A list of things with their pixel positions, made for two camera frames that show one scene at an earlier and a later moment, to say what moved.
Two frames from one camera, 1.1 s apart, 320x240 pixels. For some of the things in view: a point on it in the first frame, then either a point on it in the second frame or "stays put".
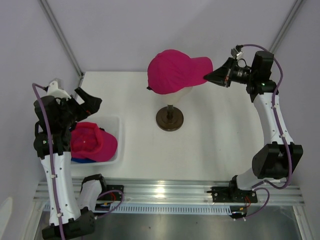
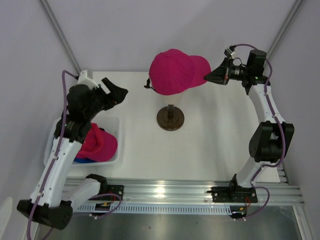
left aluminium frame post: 62,37 stays put
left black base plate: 113,196 stays put
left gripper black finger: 91,104 → 117,94
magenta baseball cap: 171,71 stays put
